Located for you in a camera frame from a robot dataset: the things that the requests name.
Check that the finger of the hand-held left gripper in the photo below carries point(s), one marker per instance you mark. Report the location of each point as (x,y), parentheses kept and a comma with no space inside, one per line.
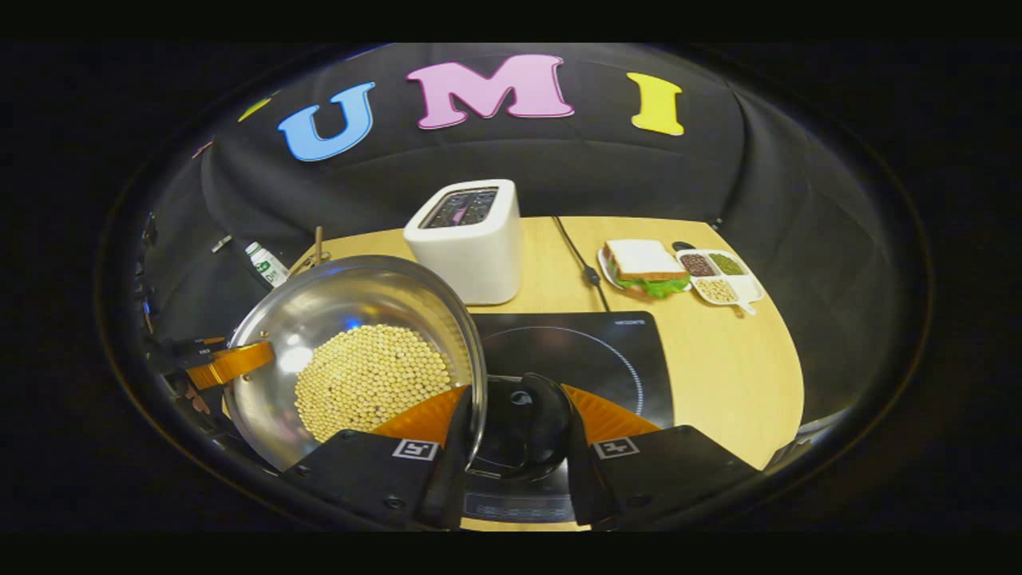
(188,347)
(235,361)

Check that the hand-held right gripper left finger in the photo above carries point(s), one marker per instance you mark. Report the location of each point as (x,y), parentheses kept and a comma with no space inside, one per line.
(443,487)

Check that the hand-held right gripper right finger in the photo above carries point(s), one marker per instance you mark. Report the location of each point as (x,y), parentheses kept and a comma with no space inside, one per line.
(581,483)

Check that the stainless steel pot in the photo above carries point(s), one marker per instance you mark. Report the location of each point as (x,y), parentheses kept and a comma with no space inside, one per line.
(319,311)

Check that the black induction cooktop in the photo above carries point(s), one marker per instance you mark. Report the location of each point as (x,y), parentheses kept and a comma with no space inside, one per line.
(607,351)

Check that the white drink bottle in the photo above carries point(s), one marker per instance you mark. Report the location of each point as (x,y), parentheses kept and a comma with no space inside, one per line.
(267,265)

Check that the silver clip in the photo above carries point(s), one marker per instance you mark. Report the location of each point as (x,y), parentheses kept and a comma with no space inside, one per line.
(222,243)

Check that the pile of yellow soybeans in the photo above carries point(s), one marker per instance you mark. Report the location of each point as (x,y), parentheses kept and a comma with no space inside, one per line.
(367,379)

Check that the wooden stick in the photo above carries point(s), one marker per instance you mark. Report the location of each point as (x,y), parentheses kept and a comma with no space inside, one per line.
(318,243)

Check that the sandwich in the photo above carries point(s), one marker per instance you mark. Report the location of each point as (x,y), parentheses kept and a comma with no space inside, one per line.
(645,267)

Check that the white toaster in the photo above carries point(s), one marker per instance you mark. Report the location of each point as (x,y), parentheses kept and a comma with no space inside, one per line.
(479,255)

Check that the white divided dish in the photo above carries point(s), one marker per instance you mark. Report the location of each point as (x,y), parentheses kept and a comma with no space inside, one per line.
(722,279)

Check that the black backdrop cloth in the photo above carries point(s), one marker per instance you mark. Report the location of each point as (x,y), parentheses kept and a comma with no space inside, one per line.
(798,200)

